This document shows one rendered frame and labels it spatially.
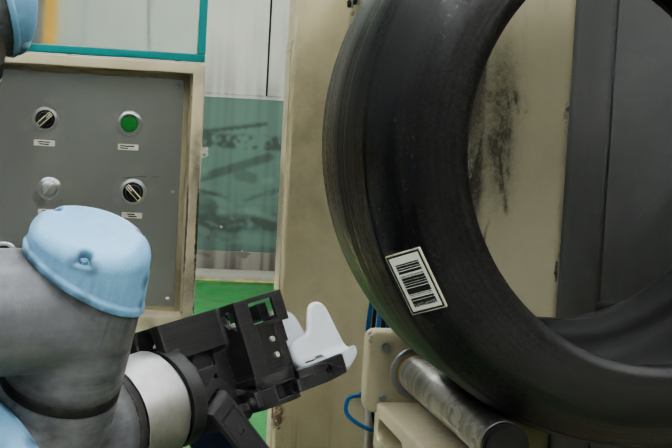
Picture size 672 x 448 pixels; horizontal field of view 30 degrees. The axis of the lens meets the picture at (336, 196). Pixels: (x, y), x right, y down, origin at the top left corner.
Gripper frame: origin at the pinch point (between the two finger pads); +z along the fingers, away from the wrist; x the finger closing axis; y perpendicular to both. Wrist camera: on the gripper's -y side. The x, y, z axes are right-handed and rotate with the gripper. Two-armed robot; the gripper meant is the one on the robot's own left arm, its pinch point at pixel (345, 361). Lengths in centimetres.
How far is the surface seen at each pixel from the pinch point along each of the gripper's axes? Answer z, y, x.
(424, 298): 13.1, 2.7, 0.3
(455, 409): 23.0, -9.2, 8.2
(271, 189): 680, 93, 622
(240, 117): 668, 156, 621
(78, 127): 41, 39, 73
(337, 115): 19.0, 22.1, 8.3
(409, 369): 35.8, -5.7, 22.5
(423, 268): 12.5, 5.3, -1.1
